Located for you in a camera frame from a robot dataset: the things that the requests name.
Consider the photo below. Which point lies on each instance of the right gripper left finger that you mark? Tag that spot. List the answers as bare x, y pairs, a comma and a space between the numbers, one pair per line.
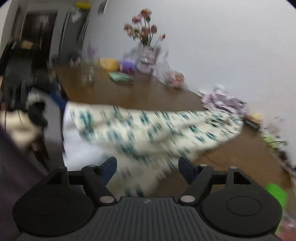
96, 179

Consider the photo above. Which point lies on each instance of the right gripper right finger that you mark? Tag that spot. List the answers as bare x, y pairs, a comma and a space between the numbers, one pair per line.
198, 179

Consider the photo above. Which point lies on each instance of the cream green-flowered garment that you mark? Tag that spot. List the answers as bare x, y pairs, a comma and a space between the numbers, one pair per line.
146, 144

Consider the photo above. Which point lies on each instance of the clear glass jar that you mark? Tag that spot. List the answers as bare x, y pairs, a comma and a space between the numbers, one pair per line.
88, 66

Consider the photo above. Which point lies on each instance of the dark gift box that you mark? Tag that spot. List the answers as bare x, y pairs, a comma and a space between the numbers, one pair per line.
252, 124

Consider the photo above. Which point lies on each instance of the purple floral folded garment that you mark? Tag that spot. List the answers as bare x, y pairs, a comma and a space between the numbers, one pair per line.
221, 100

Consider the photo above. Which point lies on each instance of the green translucent case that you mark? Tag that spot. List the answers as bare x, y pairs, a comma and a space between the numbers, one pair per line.
272, 141

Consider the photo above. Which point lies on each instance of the yellow snack box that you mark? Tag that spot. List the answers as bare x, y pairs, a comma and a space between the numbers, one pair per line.
255, 117

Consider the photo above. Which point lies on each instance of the bright green roll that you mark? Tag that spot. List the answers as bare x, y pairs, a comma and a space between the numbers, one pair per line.
281, 196

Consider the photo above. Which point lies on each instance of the green fabric pouch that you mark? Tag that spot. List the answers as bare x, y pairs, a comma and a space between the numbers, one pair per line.
120, 77

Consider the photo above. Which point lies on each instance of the yellow mug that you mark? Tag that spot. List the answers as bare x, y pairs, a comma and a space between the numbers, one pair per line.
109, 64

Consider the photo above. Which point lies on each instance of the clear plastic snack bag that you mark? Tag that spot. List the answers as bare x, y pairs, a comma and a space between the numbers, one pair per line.
169, 77

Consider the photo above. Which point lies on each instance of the dried flower bouquet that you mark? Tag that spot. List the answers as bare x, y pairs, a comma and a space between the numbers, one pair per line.
141, 29

